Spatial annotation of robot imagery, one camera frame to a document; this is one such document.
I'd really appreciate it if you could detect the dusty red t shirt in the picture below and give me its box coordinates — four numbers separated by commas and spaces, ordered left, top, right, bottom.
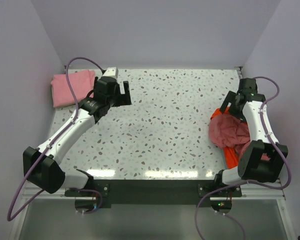
208, 114, 251, 157

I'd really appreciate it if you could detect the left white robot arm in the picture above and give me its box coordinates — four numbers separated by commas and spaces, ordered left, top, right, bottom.
22, 76, 132, 196

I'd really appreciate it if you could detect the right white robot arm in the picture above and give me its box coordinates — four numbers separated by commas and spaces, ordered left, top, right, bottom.
207, 78, 288, 197

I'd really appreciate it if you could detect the folded pink t shirt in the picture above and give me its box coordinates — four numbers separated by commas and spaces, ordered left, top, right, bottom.
51, 70, 96, 109

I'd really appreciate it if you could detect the orange t shirt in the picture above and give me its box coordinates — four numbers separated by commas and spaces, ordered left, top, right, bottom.
210, 108, 241, 169

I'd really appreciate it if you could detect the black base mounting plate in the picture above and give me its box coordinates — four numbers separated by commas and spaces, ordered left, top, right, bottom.
64, 178, 243, 210

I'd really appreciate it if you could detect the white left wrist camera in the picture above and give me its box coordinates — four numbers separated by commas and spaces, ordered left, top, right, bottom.
102, 67, 119, 80

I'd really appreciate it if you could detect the aluminium frame rail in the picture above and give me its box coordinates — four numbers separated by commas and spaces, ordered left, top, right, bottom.
21, 178, 287, 201

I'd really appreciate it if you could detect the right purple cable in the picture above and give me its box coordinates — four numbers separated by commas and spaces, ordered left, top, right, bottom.
194, 76, 291, 240

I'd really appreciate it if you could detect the purple cable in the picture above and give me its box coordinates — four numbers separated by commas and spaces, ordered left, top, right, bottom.
194, 76, 291, 240
6, 56, 108, 222

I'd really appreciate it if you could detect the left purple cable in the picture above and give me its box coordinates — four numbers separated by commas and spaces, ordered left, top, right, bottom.
6, 56, 108, 222

